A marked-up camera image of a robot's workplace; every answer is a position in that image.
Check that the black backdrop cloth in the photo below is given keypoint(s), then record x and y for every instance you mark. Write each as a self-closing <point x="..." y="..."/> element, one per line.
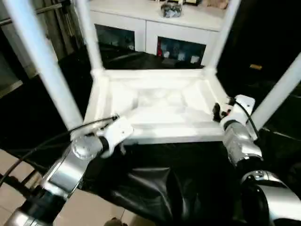
<point x="263" y="28"/>

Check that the white cabinet with glass doors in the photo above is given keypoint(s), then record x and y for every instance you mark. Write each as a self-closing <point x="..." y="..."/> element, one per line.
<point x="188" y="21"/>

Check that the grey curtain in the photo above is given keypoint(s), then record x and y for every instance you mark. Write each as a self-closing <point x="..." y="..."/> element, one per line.
<point x="63" y="28"/>

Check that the grey metal rod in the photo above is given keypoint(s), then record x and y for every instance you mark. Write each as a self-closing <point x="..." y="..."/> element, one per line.
<point x="47" y="10"/>

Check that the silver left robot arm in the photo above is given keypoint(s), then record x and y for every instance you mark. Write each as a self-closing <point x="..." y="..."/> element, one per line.
<point x="70" y="164"/>

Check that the dark rounded robot body part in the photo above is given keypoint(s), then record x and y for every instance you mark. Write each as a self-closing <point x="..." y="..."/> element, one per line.
<point x="114" y="221"/>

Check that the black folding table frame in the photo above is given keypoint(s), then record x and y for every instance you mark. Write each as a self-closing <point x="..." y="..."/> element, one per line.
<point x="14" y="182"/>

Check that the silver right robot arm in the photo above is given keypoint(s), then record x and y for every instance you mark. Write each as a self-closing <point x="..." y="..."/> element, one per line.
<point x="240" y="141"/>

